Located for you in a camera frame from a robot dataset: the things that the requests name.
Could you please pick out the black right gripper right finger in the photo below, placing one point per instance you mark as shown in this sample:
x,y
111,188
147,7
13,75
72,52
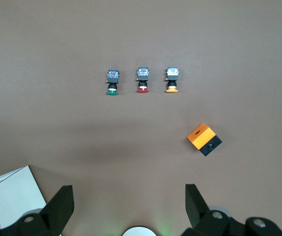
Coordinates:
x,y
197,209

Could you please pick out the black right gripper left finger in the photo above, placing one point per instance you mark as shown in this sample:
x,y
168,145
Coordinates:
x,y
54,211

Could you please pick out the yellow push button switch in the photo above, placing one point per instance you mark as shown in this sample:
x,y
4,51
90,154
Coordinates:
x,y
172,78

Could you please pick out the white drawer cabinet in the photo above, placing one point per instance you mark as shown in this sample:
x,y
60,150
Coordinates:
x,y
10,194

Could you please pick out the orange and black button box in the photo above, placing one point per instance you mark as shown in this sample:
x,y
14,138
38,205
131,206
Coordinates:
x,y
201,137

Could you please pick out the red push button switch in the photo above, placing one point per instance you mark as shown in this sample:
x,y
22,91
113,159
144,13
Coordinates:
x,y
142,78

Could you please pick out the green push button switch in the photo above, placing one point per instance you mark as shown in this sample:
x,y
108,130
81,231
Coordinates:
x,y
112,79

